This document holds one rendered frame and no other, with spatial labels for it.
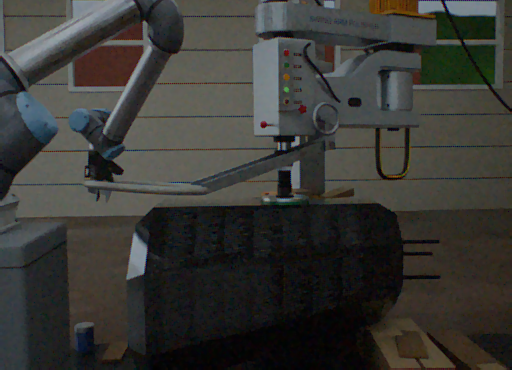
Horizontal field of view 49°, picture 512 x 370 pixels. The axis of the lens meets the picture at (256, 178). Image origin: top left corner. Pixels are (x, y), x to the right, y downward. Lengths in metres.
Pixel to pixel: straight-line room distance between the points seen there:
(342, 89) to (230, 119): 6.08
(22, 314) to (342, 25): 1.81
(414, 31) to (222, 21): 6.11
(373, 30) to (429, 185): 6.60
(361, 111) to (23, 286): 1.72
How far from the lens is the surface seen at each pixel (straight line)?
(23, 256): 1.56
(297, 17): 2.52
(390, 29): 2.84
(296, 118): 2.46
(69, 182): 8.97
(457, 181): 9.38
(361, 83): 2.71
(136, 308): 2.37
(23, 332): 1.60
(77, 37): 1.86
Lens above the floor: 1.10
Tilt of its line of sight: 4 degrees down
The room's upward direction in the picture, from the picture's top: 1 degrees counter-clockwise
